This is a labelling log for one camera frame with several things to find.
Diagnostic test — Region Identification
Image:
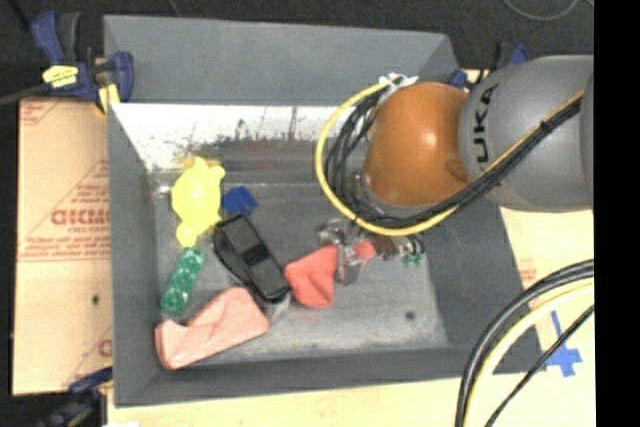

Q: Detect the blue small block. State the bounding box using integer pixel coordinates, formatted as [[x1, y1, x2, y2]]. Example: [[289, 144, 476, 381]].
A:
[[222, 184, 260, 218]]

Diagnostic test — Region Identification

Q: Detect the green patterned flat block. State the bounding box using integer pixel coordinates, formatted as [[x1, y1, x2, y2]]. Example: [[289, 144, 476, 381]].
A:
[[159, 247, 207, 315]]

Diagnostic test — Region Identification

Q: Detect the brown cardboard board, red print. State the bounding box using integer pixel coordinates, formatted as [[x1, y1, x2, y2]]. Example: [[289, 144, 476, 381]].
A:
[[10, 97, 115, 396]]

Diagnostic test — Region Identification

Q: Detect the yellow rubber toy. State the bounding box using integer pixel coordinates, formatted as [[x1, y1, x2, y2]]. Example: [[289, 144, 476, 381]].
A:
[[170, 156, 227, 248]]

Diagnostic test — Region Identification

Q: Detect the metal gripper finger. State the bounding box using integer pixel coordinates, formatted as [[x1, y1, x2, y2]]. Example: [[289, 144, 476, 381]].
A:
[[315, 219, 349, 247], [337, 242, 365, 287]]

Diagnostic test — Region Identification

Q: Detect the grey metal bin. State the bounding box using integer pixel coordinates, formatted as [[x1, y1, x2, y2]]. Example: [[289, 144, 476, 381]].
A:
[[102, 14, 544, 406]]

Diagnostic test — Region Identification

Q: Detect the red soft cloth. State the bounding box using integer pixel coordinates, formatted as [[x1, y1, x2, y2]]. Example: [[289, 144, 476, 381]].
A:
[[283, 239, 377, 310]]

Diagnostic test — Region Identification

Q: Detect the pink soft packet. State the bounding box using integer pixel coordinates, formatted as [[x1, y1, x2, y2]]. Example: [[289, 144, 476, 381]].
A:
[[153, 287, 271, 371]]

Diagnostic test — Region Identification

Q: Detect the black glossy case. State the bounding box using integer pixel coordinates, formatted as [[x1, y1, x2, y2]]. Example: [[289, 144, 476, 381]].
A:
[[212, 213, 292, 302]]

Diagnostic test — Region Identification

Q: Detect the small grey metal piece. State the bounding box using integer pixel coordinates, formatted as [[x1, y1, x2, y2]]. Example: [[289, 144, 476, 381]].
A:
[[262, 292, 294, 324]]

